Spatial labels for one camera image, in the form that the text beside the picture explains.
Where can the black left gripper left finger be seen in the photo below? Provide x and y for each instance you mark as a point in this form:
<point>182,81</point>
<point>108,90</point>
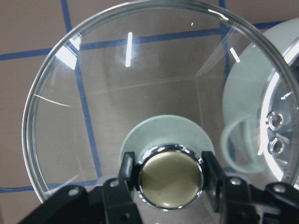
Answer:
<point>110,203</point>

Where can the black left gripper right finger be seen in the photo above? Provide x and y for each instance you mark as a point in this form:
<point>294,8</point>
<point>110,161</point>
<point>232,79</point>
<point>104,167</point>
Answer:
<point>239,202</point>

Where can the glass pot lid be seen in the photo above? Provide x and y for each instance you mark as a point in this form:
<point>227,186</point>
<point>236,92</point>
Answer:
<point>120,67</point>

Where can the light green cooking pot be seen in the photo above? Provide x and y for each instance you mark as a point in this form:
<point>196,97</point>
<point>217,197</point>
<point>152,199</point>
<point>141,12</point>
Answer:
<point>261,111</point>

